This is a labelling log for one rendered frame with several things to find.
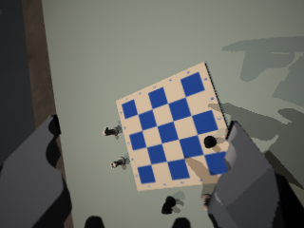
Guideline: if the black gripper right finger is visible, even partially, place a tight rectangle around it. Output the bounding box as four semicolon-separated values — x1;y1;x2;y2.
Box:
207;121;304;228

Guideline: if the blue and cream chessboard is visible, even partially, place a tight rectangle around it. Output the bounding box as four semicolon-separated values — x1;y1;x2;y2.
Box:
116;62;229;191

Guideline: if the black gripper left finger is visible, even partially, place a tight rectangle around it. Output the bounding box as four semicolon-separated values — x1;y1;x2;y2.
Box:
0;114;72;228

